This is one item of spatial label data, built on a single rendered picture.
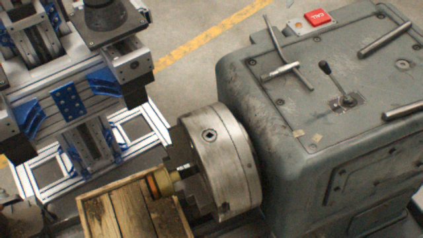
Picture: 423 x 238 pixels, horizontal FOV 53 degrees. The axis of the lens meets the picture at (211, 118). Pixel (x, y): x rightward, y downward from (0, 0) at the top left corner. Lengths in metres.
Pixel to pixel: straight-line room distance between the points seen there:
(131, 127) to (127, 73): 0.98
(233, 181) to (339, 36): 0.53
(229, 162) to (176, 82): 1.90
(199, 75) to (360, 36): 1.77
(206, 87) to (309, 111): 1.81
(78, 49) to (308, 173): 0.98
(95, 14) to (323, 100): 0.82
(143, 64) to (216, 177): 0.60
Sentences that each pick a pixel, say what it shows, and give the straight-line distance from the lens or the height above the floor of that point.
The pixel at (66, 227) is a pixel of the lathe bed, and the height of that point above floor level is 0.84.
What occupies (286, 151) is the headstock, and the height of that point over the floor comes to 1.25.
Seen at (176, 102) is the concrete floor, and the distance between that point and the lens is 2.78.
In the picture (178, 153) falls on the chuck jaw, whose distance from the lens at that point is 1.14.
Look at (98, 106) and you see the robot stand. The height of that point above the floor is 0.85.
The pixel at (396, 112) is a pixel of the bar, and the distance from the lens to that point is 1.10.
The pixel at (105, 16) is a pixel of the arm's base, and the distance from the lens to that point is 1.50.
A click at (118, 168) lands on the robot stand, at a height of 0.21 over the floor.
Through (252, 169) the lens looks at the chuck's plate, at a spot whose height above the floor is 1.18.
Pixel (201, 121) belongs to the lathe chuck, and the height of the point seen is 1.23.
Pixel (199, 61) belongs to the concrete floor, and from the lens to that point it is 3.02.
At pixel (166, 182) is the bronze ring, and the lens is 1.14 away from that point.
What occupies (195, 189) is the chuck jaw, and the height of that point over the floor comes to 1.11.
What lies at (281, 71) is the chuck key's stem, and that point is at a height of 1.27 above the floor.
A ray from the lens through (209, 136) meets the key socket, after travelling 1.08.
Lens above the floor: 2.09
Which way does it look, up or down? 52 degrees down
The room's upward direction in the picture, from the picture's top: 7 degrees counter-clockwise
